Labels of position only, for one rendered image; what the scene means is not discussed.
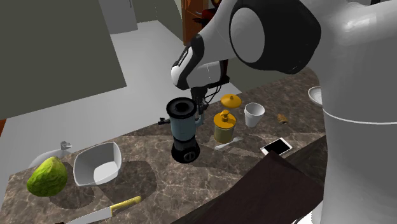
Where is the yellow round lid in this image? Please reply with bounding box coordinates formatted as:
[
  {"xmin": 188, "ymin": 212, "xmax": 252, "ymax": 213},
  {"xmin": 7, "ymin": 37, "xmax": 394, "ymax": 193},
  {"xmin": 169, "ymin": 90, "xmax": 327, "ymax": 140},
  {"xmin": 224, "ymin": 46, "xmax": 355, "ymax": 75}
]
[{"xmin": 220, "ymin": 94, "xmax": 242, "ymax": 109}]

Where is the black and blue blender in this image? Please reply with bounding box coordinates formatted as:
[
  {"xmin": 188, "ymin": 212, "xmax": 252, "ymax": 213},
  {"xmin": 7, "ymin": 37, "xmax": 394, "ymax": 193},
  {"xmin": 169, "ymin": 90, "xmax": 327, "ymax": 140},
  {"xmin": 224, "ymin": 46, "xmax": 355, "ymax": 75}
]
[{"xmin": 165, "ymin": 97, "xmax": 205, "ymax": 164}]

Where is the yellow jar with lid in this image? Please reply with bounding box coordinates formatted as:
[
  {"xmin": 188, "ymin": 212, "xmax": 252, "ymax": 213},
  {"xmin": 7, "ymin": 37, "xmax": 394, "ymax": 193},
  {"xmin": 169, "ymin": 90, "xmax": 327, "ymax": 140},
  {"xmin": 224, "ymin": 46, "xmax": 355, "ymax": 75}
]
[{"xmin": 212, "ymin": 109, "xmax": 237, "ymax": 144}]

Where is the white spoon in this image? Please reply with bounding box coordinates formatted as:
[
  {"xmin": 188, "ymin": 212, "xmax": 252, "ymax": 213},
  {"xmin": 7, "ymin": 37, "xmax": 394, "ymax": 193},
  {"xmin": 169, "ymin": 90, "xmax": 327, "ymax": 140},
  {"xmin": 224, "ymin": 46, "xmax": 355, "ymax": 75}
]
[{"xmin": 214, "ymin": 136, "xmax": 244, "ymax": 151}]

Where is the white cup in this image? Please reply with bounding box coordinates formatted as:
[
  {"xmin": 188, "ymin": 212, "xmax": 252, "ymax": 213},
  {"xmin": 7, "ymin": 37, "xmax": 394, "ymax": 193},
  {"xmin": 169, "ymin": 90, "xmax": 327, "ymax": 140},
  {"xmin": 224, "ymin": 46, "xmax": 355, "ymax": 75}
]
[{"xmin": 244, "ymin": 102, "xmax": 266, "ymax": 129}]

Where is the brown wooden cabinet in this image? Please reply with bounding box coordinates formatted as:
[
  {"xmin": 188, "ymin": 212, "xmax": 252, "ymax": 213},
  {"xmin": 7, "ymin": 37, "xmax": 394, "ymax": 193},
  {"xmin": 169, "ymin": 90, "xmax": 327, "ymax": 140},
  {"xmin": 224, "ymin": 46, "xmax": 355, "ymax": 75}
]
[{"xmin": 181, "ymin": 0, "xmax": 225, "ymax": 46}]

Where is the white smartphone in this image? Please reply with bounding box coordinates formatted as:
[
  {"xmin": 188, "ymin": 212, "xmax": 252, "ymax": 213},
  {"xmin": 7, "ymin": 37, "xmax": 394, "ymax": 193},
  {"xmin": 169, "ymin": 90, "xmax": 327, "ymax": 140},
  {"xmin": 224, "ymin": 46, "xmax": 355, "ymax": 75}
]
[{"xmin": 260, "ymin": 137, "xmax": 293, "ymax": 157}]

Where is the white round bowl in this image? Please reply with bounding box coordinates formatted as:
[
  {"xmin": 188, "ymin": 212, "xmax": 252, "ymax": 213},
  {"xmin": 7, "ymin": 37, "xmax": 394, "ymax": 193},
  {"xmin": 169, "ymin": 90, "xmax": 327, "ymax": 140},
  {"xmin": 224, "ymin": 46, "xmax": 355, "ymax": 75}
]
[{"xmin": 307, "ymin": 86, "xmax": 324, "ymax": 108}]

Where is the white square bowl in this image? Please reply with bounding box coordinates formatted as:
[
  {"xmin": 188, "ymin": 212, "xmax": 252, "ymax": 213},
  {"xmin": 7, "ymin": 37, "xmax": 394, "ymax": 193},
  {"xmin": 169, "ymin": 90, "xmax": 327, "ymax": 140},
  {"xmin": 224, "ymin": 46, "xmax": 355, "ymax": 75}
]
[{"xmin": 73, "ymin": 141, "xmax": 123, "ymax": 187}]

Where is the green cabbage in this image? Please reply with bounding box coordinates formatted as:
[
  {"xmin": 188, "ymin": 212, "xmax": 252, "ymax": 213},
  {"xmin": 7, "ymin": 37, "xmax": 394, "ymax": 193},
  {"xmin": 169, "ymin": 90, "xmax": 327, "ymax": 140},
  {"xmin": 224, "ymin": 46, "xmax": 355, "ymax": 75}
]
[{"xmin": 25, "ymin": 156, "xmax": 69, "ymax": 198}]

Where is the yellow-handled knife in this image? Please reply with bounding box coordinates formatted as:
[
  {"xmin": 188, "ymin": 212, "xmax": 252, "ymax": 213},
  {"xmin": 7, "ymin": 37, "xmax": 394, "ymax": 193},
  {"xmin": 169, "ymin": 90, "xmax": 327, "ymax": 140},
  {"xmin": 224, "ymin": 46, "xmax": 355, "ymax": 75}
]
[{"xmin": 66, "ymin": 195, "xmax": 143, "ymax": 224}]

